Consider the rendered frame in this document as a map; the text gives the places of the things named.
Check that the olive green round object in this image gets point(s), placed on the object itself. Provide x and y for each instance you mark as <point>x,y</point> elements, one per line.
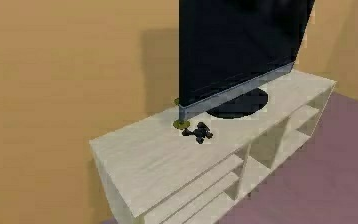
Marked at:
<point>181,124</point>

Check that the small black figurine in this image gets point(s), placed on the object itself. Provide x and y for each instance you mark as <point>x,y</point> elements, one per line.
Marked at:
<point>199,132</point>

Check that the white television stand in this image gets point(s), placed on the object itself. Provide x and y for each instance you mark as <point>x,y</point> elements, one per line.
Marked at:
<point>173,166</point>

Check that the black flat television set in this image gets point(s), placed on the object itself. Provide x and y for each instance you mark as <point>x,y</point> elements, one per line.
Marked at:
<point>233,46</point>

